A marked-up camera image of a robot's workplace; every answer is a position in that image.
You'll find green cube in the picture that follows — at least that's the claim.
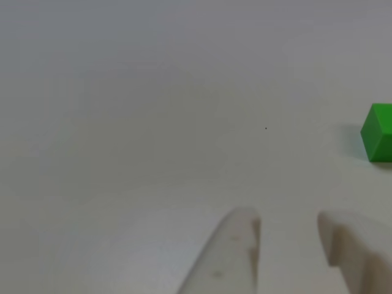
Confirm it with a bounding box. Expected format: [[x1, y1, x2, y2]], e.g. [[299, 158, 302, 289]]
[[360, 103, 392, 163]]

